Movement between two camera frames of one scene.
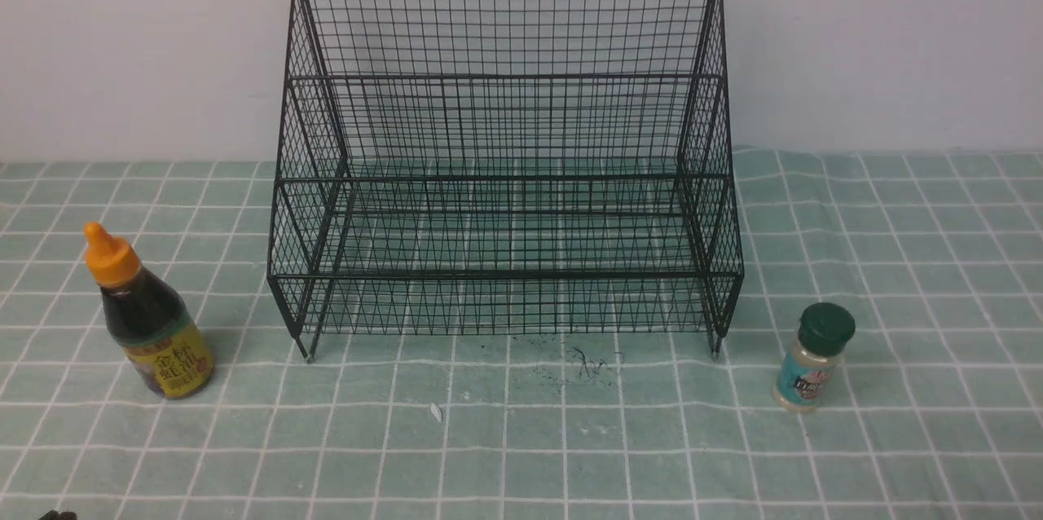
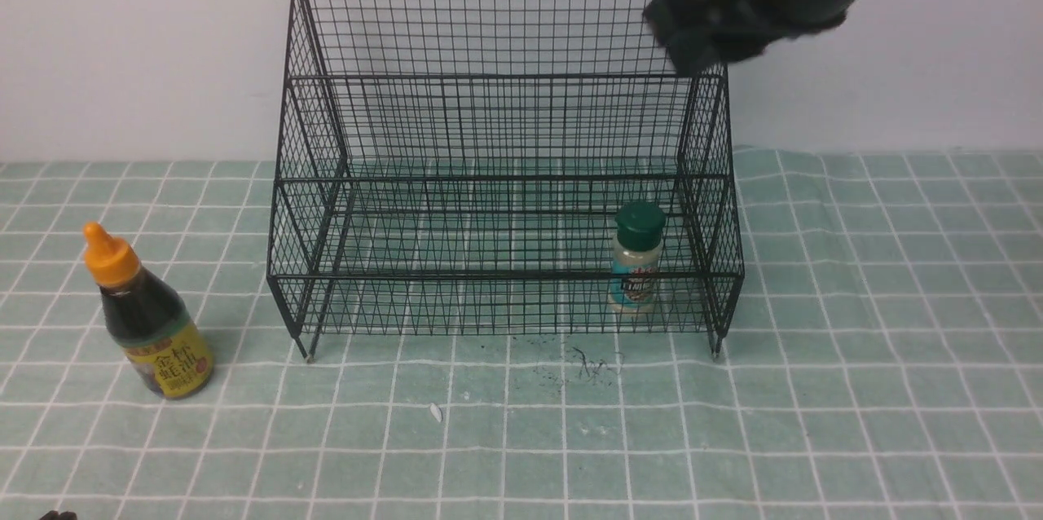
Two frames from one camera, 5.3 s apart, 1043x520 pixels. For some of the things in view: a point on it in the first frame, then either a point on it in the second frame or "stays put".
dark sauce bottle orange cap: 150,320 stays put
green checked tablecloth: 589,335 stays put
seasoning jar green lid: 807,371 to 636,256
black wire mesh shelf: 505,152 stays put
